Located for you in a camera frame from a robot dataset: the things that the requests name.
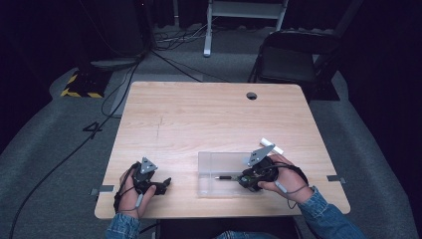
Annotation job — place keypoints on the black pen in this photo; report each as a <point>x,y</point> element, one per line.
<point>225,178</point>

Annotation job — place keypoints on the person's right hand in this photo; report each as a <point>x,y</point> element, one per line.
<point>292,182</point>

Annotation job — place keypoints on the white metal stand frame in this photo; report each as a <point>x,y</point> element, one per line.
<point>242,10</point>

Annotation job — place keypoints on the black equipment stand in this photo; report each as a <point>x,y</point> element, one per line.
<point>112,30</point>

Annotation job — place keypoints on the person's legs in jeans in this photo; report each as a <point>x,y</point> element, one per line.
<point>245,235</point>

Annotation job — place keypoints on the white eraser stick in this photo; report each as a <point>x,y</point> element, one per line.
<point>277,149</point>

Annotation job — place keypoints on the black folding chair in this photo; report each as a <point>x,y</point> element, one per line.
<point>292,63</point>

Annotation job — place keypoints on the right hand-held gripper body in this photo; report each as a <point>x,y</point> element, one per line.
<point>263,169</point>

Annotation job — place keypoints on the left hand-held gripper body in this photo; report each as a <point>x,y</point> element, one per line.
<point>144,179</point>

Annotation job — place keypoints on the person's left hand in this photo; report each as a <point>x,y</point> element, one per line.
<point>131,202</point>

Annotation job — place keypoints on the clear plastic pencil case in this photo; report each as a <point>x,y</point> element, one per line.
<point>219,172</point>

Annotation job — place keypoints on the gray tape piece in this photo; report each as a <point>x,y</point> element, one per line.
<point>335,179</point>
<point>103,190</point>

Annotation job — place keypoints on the black yellow striped base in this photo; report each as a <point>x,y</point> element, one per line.
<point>84,84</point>

